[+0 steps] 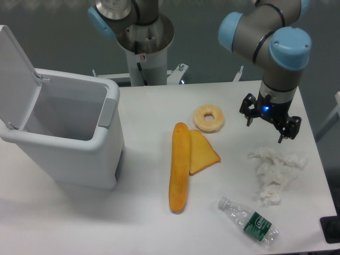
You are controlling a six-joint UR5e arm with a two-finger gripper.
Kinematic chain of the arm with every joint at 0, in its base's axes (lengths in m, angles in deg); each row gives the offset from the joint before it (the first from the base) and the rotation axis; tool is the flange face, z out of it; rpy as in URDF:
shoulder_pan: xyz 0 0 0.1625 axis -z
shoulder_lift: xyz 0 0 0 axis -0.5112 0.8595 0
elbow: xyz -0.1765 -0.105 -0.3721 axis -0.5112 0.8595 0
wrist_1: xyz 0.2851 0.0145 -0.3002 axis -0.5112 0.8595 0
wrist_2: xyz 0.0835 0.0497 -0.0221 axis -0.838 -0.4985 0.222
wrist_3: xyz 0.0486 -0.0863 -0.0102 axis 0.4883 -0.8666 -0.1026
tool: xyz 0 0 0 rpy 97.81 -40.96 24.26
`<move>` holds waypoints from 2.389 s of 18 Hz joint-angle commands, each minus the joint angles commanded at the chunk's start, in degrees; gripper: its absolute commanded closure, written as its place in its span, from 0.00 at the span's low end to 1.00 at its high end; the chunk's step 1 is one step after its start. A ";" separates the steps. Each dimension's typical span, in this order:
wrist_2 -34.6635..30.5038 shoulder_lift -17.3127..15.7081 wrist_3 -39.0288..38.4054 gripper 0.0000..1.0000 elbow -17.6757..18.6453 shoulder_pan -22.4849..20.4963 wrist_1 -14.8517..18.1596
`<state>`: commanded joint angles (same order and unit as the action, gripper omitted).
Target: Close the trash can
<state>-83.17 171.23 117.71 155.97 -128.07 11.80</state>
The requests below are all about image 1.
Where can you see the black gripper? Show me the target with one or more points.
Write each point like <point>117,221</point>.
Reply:
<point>272,106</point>

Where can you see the white trash can lid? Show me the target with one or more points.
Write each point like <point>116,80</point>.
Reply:
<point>20,83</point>

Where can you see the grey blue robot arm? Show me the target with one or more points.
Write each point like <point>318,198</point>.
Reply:
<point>265,37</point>

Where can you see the white trash can body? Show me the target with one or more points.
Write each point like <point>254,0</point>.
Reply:
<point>74,132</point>

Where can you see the crumpled white tissue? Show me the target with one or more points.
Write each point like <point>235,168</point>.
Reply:
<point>275,172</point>

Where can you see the white furniture leg right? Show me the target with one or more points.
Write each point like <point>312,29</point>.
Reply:
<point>331,119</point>

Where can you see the pale glazed donut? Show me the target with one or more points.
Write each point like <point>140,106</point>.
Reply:
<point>208,118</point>

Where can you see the orange toast slice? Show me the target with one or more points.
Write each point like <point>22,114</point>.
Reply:
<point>202,153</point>

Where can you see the clear plastic water bottle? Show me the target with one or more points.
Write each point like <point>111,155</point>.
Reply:
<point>249,221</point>

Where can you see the long orange baguette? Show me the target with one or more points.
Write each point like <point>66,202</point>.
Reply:
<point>180,166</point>

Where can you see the black device at table edge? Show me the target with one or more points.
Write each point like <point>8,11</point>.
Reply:
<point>330,228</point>

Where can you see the white frame bracket right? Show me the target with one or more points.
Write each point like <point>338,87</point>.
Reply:
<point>238,74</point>

